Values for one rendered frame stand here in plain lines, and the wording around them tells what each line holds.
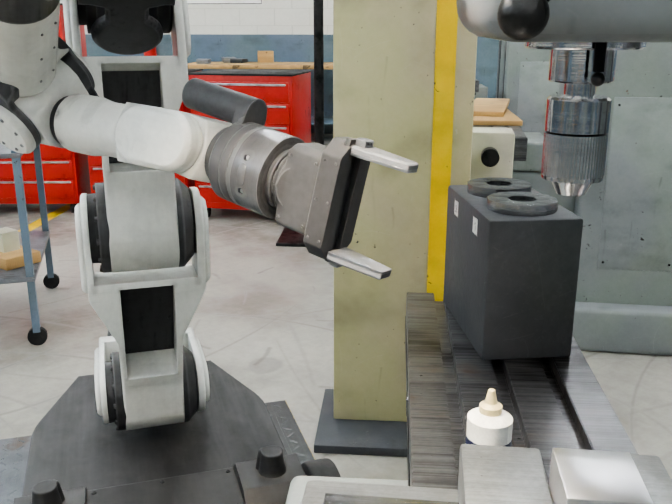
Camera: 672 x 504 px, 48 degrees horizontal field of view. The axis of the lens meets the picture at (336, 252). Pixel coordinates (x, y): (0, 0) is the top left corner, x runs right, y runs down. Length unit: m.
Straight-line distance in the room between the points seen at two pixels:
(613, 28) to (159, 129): 0.48
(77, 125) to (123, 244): 0.28
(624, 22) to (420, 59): 1.82
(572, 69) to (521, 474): 0.29
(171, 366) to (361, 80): 1.24
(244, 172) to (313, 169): 0.07
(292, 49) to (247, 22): 0.63
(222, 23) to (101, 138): 8.93
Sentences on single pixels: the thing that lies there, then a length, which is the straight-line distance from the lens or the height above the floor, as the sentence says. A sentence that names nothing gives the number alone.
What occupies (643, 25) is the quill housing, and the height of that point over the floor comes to 1.32.
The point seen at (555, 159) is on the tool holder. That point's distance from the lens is 0.60.
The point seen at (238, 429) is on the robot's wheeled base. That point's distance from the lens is 1.53.
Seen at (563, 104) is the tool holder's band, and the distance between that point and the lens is 0.60.
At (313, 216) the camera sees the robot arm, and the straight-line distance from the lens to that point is 0.74.
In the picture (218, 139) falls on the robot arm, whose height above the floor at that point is 1.21.
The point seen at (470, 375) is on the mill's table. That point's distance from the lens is 0.97.
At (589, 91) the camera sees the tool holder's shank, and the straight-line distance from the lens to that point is 0.61.
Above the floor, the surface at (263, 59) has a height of 0.92.
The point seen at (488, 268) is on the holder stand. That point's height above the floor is 1.03.
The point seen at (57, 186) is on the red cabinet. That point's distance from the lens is 5.81.
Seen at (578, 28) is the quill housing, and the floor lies 1.32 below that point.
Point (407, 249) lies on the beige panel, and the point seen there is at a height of 0.64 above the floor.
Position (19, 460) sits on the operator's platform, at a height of 0.40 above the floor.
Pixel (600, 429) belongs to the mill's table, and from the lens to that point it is 0.89.
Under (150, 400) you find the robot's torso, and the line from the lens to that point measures 1.40.
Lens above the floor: 1.32
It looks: 17 degrees down
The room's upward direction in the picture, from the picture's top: straight up
